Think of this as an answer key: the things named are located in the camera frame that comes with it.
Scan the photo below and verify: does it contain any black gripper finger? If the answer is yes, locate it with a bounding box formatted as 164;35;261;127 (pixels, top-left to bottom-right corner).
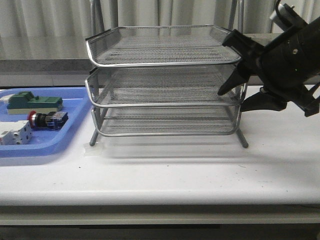
217;66;252;96
240;92;287;112

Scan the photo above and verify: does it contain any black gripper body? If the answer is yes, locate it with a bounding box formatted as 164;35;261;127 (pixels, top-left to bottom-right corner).
222;18;320;117

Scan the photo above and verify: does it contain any silver mesh tray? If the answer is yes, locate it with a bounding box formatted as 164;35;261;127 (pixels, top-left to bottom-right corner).
85;25;241;68
91;106;240;137
89;64;247;108

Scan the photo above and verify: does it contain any red emergency push button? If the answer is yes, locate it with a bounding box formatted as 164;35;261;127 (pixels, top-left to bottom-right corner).
27;110;69;131

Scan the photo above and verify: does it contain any silver mesh top tray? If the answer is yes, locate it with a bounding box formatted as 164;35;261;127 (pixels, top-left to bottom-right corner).
85;25;241;68

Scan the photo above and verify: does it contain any silver mesh bottom tray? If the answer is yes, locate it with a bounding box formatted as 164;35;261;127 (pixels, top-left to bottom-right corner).
91;106;240;137

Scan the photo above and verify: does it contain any blue plastic tray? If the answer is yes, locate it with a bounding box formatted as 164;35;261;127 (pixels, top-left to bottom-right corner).
0;87;91;158

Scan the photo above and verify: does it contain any white circuit breaker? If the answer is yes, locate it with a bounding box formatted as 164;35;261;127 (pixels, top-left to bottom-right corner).
0;120;33;145

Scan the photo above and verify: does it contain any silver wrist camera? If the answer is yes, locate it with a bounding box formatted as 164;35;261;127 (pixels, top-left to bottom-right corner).
269;3;293;28

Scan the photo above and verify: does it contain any silver metal rack frame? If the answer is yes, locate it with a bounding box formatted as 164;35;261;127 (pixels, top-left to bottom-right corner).
85;0;249;149

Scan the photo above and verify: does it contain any green and beige switch block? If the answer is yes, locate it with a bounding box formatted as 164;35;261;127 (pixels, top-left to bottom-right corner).
6;91;63;115

